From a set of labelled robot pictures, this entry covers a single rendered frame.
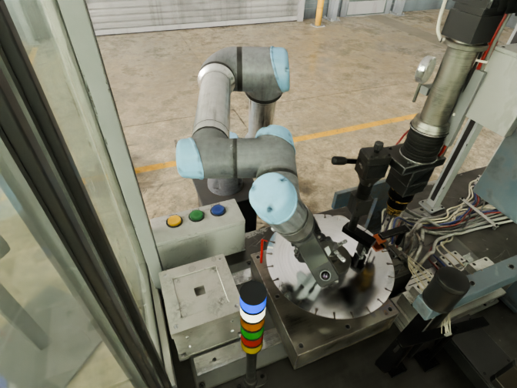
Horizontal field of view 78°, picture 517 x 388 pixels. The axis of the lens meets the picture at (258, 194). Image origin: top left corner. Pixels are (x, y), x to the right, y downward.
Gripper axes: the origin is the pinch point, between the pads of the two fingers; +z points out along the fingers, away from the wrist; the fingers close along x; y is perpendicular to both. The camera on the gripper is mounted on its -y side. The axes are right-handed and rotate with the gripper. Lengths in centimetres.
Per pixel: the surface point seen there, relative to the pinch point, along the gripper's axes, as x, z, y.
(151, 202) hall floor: 101, 87, 127
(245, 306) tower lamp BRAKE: 12.3, -28.4, -10.7
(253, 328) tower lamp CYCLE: 14.5, -22.2, -12.8
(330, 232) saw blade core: -4.6, 9.0, 8.9
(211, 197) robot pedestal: 31, 22, 52
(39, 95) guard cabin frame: 9, -67, 0
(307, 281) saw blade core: 5.9, 0.3, -3.0
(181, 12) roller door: 39, 191, 567
